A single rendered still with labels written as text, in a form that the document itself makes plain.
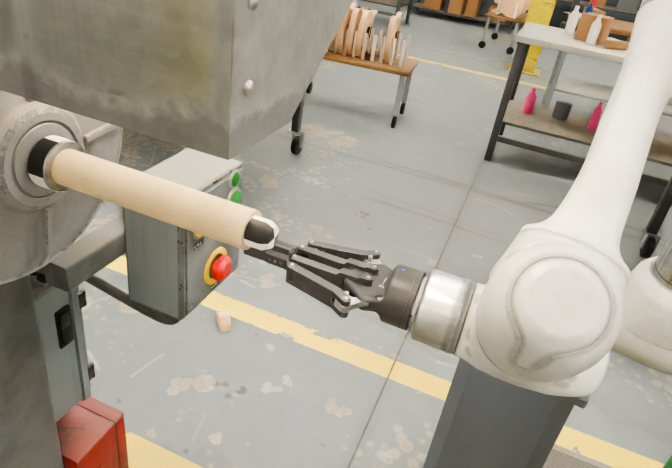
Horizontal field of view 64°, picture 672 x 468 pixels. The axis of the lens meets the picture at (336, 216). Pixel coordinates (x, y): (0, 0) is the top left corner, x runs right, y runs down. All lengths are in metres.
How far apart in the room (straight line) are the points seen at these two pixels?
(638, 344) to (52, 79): 1.08
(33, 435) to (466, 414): 0.88
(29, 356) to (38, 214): 0.37
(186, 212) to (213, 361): 1.66
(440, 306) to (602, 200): 0.21
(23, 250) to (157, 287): 0.29
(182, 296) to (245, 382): 1.22
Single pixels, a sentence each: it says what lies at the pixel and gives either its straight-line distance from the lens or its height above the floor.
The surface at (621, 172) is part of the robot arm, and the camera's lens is 0.57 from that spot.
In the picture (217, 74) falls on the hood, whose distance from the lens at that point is 0.20.
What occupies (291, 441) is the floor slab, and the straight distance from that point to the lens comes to 1.86.
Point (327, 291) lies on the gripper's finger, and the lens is 0.65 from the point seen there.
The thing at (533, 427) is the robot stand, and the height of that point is 0.56.
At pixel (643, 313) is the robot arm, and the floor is 0.92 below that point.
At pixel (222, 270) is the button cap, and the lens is 0.83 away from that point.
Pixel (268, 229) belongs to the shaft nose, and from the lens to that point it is 0.41.
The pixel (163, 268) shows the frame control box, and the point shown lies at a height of 1.01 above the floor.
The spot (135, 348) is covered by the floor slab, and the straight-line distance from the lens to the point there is 2.14.
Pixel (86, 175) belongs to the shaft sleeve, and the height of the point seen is 1.26.
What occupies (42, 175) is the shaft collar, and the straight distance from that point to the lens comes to 0.51.
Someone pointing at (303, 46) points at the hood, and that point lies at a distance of 0.24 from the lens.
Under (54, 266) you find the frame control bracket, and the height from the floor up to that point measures 1.04.
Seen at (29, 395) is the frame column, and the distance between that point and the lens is 0.93.
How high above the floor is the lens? 1.47
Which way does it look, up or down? 30 degrees down
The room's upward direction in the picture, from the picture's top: 9 degrees clockwise
